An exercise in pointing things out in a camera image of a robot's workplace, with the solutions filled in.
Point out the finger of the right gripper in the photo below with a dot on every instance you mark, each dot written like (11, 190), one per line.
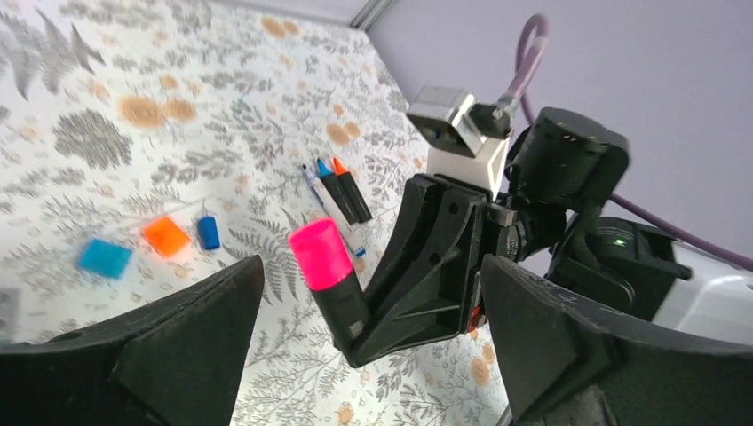
(422, 289)

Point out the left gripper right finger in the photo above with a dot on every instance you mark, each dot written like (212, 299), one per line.
(567, 360)

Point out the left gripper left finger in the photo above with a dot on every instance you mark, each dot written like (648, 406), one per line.
(175, 361)

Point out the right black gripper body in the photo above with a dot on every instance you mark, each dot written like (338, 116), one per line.
(561, 171)

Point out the blue white whiteboard marker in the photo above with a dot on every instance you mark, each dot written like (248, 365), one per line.
(329, 205)

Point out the pink highlighter black body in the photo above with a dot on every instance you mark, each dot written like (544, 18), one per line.
(330, 275)

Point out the orange highlighter black body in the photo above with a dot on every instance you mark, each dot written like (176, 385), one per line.
(353, 192)

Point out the orange pen cap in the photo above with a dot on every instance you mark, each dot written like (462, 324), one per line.
(165, 237)

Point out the light blue pen cap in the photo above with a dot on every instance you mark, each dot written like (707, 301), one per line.
(105, 259)

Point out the dark blue marker cap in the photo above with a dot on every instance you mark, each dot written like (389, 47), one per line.
(207, 231)

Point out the blue highlighter black body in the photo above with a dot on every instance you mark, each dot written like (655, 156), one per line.
(336, 191)

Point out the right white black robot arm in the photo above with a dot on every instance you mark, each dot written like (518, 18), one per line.
(628, 266)

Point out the floral patterned table mat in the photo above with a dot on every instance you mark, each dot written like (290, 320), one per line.
(116, 113)

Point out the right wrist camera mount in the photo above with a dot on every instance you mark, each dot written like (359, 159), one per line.
(467, 141)

